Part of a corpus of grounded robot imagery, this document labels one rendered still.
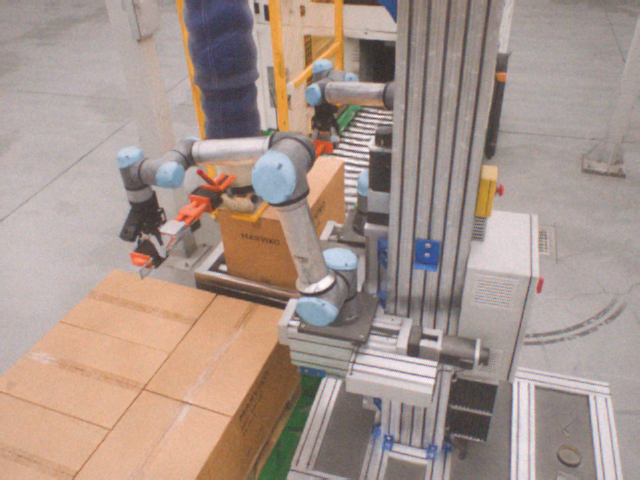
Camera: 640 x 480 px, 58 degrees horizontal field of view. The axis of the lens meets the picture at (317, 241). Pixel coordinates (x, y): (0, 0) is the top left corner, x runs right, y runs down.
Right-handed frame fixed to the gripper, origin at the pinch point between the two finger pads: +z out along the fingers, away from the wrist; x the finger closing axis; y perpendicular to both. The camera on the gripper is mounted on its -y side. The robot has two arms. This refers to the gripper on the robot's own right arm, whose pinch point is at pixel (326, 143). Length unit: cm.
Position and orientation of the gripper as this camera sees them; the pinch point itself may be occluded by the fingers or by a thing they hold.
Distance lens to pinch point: 246.4
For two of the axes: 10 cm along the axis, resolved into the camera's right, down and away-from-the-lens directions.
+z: 0.4, 8.1, 5.9
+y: -3.7, 5.6, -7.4
